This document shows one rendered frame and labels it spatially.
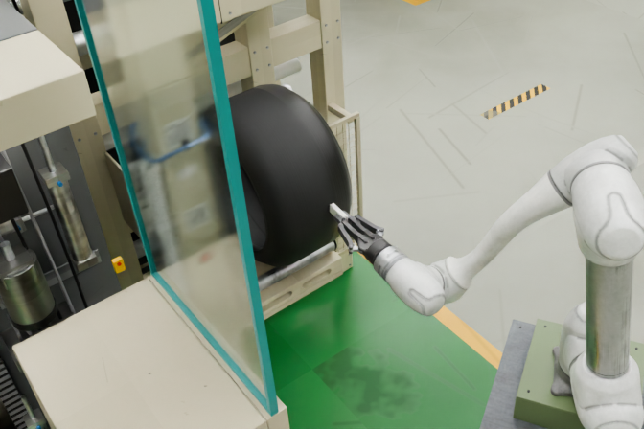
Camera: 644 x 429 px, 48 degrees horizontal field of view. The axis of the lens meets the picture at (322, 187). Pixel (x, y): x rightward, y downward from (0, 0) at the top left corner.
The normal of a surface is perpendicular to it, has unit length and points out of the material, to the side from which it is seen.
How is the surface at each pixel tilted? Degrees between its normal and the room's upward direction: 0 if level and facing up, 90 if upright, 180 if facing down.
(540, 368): 2
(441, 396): 0
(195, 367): 0
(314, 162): 55
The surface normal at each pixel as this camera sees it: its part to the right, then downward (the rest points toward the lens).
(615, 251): -0.09, 0.44
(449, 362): -0.06, -0.80
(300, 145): 0.36, -0.29
